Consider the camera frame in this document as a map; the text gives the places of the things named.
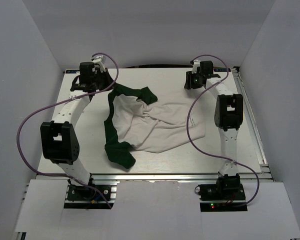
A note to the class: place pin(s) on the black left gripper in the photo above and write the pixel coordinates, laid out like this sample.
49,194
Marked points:
108,79

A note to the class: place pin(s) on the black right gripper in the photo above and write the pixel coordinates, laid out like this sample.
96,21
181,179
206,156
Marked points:
189,84

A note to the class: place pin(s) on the white green-sleeved t-shirt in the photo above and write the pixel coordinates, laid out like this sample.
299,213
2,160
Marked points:
142,121

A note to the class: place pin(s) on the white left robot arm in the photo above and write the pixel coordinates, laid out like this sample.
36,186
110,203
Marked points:
59,141

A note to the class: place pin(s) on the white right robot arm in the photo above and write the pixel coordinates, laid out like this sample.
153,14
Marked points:
228,117

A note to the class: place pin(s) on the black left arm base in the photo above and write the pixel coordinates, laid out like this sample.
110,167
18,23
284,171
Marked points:
84,198

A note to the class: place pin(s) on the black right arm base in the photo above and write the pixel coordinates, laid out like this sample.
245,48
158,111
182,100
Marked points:
211,200

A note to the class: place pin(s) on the blue right corner label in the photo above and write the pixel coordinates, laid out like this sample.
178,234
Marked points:
222,70

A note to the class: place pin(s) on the blue table corner label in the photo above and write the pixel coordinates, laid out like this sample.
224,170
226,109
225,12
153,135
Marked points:
72,71

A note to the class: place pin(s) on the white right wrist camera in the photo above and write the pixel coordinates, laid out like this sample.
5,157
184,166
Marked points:
196,66

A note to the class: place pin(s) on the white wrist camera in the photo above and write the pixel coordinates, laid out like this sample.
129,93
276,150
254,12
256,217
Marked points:
99,62
196,66

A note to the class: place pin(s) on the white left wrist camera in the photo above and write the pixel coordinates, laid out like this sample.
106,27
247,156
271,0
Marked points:
99,62

